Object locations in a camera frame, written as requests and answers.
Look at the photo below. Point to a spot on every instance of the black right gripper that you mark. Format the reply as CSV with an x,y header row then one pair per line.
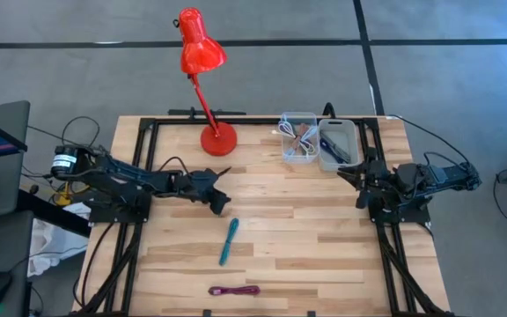
x,y
370,176

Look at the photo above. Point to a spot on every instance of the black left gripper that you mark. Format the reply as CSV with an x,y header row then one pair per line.
x,y
200,185

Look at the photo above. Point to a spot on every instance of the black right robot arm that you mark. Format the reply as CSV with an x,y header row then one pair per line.
x,y
447,176

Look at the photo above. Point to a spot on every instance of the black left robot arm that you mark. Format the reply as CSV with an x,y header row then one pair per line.
x,y
121,180

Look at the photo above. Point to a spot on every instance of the pale grey plastic bin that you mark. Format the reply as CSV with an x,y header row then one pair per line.
x,y
352,152

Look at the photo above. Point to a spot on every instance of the clear plastic bin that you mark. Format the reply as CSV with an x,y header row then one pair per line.
x,y
299,160

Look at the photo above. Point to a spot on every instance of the red desk lamp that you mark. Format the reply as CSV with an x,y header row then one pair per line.
x,y
200,53

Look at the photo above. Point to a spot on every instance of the yellow tool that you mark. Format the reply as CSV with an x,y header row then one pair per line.
x,y
64,199

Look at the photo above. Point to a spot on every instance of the white plastic bag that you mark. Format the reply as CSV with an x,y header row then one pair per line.
x,y
46,242

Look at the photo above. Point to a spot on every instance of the grey side desk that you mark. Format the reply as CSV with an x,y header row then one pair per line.
x,y
2,246

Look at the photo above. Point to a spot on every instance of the black aluminium table frame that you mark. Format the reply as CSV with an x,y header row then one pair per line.
x,y
258,120

